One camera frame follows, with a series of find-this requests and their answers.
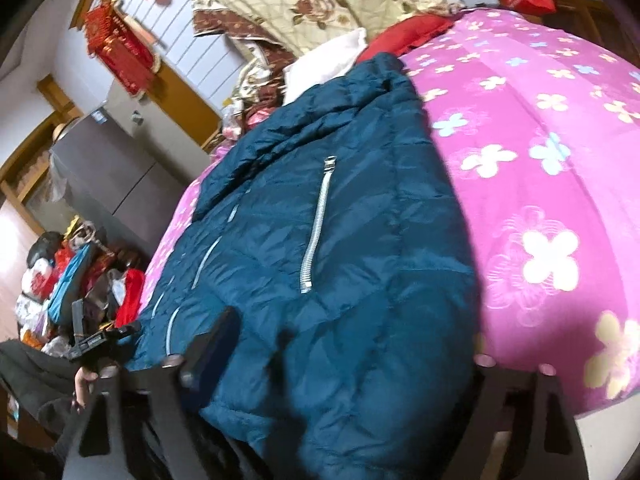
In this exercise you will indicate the grey refrigerator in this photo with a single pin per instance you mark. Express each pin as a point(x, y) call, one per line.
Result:
point(125, 160)

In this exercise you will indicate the person's left hand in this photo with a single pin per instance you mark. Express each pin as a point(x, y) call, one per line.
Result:
point(84, 387)

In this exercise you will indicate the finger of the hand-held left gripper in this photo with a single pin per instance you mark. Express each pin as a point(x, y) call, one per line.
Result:
point(79, 320)
point(125, 331)

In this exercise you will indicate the pile of bags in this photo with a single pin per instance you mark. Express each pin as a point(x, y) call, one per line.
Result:
point(40, 280)

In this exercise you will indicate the white pillow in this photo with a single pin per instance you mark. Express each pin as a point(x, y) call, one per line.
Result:
point(325, 62)

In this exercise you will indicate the pink floral bed sheet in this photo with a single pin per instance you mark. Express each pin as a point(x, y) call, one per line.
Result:
point(525, 170)

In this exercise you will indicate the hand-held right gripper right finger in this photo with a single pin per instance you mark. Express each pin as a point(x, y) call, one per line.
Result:
point(505, 400)

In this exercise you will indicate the cream rose print quilt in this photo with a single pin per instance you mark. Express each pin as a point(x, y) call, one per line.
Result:
point(320, 5)

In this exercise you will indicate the red ruffled pillow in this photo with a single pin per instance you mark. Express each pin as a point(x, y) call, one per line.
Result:
point(405, 35)

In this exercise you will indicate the clear plastic bag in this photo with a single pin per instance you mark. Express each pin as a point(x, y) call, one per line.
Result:
point(240, 122)

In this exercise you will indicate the red hanging banner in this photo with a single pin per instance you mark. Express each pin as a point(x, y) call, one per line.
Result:
point(122, 50)

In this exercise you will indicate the blue bag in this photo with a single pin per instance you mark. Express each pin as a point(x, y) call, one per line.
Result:
point(70, 285)

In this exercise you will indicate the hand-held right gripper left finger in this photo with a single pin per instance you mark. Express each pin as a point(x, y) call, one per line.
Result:
point(215, 337)

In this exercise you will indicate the person's left forearm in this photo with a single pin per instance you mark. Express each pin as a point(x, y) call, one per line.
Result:
point(30, 372)

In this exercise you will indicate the brown patterned quilt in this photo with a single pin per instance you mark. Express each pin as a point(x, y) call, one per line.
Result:
point(240, 27)

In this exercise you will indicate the teal puffer jacket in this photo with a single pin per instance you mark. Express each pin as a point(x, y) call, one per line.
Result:
point(320, 260)

